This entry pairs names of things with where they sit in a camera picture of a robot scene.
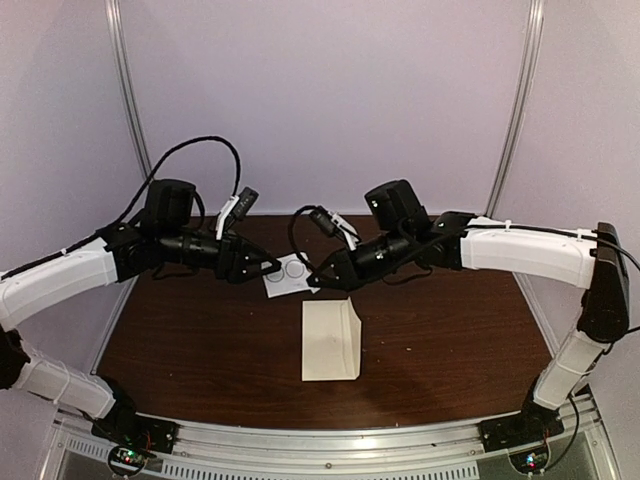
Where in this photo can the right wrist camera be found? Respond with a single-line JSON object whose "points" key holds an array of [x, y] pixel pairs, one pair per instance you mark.
{"points": [[333, 224]]}

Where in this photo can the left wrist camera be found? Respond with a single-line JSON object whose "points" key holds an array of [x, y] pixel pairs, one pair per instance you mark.
{"points": [[234, 210]]}

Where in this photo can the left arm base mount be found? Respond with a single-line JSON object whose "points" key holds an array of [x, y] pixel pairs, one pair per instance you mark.
{"points": [[137, 442]]}

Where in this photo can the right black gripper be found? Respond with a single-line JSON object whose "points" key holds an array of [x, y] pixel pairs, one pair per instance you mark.
{"points": [[348, 274]]}

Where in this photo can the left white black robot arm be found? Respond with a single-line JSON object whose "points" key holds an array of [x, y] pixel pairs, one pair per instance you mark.
{"points": [[159, 234]]}

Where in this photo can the sticker sheet with wax seal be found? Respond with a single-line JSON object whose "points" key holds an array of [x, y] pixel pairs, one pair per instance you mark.
{"points": [[291, 278]]}

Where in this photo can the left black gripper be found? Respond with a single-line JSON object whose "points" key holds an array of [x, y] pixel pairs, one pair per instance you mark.
{"points": [[234, 250]]}

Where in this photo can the aluminium frame post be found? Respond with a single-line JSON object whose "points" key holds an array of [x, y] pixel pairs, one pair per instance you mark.
{"points": [[125, 81], [527, 70]]}

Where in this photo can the front aluminium rail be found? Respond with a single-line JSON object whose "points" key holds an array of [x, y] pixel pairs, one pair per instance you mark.
{"points": [[449, 450]]}

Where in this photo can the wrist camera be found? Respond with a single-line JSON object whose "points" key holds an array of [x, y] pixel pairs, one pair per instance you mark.
{"points": [[333, 224], [234, 210]]}

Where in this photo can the right aluminium frame post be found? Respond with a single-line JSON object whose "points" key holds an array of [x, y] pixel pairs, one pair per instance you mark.
{"points": [[527, 70]]}

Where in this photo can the cream paper envelope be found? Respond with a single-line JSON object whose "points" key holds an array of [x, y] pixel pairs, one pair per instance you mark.
{"points": [[331, 341]]}

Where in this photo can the left aluminium frame post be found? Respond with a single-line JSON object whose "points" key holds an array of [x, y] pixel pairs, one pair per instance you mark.
{"points": [[125, 81]]}

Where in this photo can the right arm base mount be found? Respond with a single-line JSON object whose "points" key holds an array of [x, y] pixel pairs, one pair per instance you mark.
{"points": [[524, 435]]}

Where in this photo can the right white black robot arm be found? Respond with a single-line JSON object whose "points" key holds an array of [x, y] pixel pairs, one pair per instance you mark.
{"points": [[591, 260]]}

